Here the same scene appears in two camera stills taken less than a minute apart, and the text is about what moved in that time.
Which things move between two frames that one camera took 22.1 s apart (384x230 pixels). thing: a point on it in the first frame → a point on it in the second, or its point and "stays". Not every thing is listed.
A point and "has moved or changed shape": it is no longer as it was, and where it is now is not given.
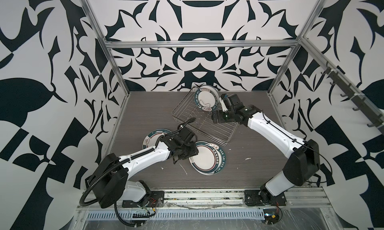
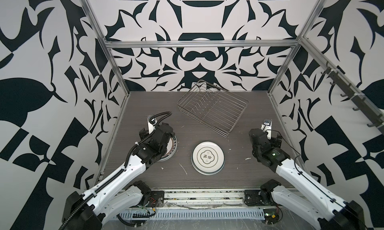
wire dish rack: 186,110 has moved or changed shape
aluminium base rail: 312,199 stays
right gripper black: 220,113 → 276,142
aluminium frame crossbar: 202,43 stays
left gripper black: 194,150 → 144,136
